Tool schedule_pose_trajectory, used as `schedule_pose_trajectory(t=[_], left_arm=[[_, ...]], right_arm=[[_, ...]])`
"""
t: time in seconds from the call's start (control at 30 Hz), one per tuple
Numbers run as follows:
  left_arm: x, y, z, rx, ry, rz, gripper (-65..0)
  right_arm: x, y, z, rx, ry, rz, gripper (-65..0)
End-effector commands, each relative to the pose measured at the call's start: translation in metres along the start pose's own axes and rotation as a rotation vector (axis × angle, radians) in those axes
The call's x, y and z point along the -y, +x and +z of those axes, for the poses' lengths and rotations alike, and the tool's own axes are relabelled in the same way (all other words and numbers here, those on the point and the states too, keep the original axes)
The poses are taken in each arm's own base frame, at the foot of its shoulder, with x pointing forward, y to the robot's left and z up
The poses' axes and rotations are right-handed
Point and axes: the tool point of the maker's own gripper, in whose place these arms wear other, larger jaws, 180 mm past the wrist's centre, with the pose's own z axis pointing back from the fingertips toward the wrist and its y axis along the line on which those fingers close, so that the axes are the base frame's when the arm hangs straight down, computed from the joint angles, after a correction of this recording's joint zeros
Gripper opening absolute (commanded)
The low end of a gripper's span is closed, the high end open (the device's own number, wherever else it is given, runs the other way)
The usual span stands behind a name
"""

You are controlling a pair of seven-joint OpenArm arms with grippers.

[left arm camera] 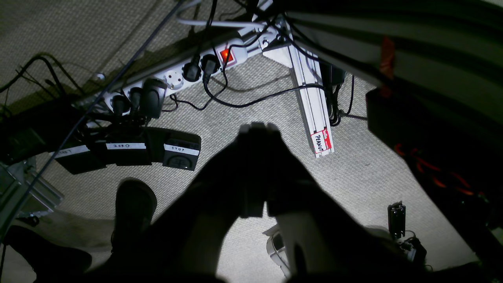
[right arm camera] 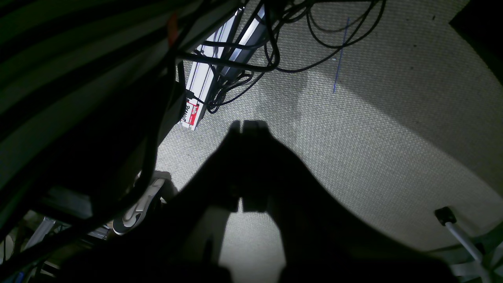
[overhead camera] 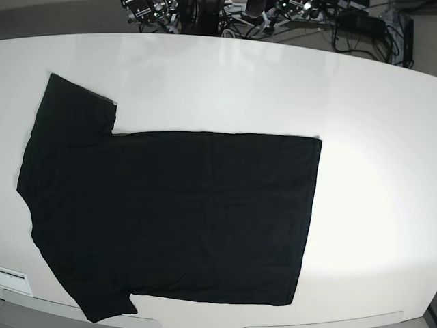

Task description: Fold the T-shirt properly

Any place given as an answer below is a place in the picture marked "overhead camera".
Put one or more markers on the black table pedestal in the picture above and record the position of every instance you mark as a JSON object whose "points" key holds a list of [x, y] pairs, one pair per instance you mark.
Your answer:
{"points": [[200, 17]]}

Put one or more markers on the black T-shirt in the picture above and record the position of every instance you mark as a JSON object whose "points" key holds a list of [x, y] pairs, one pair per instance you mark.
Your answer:
{"points": [[194, 216]]}

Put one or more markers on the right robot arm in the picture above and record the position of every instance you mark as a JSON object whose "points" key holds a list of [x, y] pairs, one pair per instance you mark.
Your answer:
{"points": [[149, 11]]}

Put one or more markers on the white label plate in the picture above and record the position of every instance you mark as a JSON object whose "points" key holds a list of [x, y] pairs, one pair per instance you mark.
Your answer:
{"points": [[15, 281]]}

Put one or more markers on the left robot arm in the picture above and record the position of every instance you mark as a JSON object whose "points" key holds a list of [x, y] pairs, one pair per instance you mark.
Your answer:
{"points": [[303, 9]]}

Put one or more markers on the black equipment box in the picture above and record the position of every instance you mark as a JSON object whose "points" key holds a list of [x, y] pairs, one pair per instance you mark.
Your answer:
{"points": [[370, 27]]}

